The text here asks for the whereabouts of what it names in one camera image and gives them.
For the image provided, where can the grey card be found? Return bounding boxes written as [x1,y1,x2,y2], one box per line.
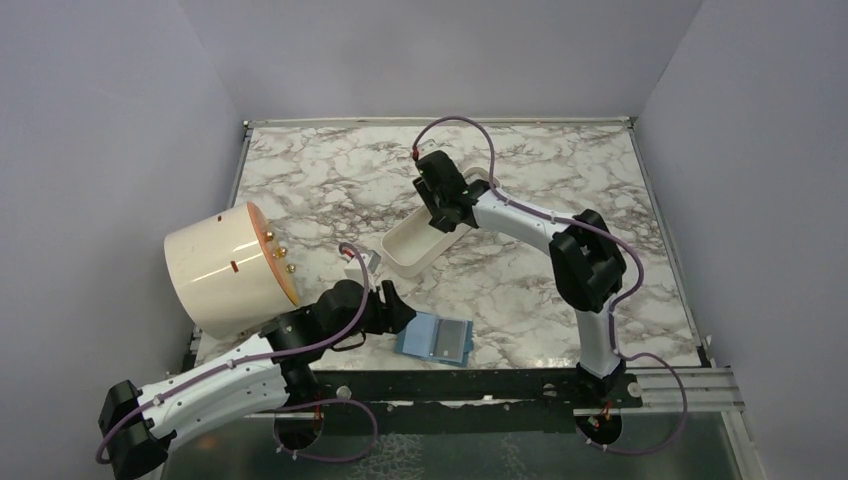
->
[430,318,472,365]

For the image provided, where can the blue leather card holder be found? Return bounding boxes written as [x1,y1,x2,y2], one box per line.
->
[394,312,473,367]

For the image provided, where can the white oblong plastic tray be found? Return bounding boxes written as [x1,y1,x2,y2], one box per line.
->
[379,206,471,278]

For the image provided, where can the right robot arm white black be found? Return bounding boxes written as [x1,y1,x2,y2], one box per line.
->
[412,150,626,407]

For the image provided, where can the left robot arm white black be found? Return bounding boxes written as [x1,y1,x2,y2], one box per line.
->
[95,279,417,479]

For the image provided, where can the cream cylindrical container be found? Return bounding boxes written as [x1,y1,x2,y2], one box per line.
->
[164,202,301,339]

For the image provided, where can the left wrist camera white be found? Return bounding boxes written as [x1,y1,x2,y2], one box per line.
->
[344,249,381,288]

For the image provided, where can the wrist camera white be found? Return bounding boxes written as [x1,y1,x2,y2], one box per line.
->
[413,139,441,159]
[344,249,381,288]

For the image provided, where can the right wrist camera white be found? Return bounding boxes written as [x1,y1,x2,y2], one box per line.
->
[413,139,441,159]

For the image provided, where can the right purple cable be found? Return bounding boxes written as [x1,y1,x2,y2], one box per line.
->
[410,116,690,457]

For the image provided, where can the black front mounting rail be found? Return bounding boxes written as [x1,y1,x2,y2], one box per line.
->
[273,368,643,439]

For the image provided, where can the purple cable loop below rail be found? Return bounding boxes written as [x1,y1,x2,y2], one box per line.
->
[272,397,380,464]

